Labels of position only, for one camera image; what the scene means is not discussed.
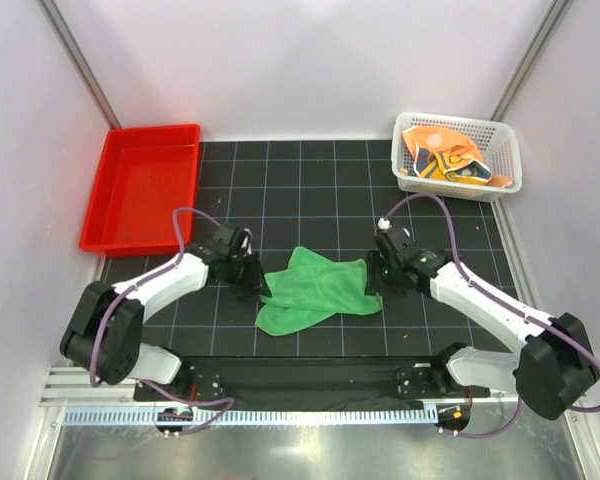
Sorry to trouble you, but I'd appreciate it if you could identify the aluminium frame rail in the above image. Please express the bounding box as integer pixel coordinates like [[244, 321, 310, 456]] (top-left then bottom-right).
[[38, 364, 141, 407]]

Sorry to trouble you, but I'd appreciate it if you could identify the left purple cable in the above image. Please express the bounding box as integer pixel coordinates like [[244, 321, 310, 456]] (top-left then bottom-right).
[[87, 207, 239, 461]]

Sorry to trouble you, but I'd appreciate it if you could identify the aluminium corner post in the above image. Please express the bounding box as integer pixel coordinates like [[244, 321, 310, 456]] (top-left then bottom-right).
[[36, 0, 121, 129], [490, 0, 574, 122]]

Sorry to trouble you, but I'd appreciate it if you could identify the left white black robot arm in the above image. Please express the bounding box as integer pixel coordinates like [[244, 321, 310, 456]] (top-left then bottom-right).
[[59, 223, 271, 400]]

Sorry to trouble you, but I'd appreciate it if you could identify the blue yellow patterned towel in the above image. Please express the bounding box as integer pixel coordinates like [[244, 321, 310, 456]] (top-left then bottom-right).
[[413, 148, 492, 185]]

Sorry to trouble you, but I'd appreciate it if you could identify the white perforated plastic basket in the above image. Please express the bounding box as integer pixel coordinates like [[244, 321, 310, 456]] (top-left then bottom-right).
[[391, 112, 522, 202]]

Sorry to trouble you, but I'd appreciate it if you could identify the right aluminium corner post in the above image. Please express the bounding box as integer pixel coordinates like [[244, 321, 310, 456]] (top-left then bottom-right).
[[490, 0, 574, 122]]

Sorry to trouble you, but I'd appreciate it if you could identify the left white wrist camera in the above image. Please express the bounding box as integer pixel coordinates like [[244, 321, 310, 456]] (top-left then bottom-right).
[[238, 228, 253, 256]]

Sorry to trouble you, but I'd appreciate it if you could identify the slotted grey cable duct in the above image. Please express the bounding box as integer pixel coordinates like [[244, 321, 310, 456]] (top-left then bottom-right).
[[62, 404, 438, 428]]

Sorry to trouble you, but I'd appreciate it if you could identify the left aluminium corner post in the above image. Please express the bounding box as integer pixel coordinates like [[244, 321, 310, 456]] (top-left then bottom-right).
[[36, 0, 121, 129]]

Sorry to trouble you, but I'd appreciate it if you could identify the green microfiber towel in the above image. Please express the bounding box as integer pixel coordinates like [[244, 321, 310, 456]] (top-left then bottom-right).
[[255, 247, 383, 337]]

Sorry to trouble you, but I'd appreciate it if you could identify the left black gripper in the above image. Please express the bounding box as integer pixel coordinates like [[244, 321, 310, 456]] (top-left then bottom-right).
[[224, 250, 271, 300]]

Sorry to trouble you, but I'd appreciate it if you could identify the orange towel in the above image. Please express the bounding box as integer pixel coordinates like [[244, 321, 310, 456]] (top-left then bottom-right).
[[402, 126, 513, 188]]

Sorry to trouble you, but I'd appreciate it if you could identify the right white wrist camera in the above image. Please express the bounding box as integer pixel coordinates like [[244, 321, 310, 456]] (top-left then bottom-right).
[[376, 217, 412, 249]]

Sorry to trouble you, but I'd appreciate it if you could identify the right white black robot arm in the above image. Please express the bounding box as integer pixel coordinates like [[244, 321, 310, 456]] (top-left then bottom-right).
[[366, 219, 600, 420]]

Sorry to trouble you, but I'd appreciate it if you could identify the red plastic tray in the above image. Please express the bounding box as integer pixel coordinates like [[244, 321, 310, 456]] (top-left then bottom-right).
[[79, 124, 200, 258]]

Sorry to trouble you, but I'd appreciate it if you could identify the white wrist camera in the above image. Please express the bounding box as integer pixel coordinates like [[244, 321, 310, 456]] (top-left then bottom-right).
[[376, 217, 412, 249], [238, 228, 253, 256]]

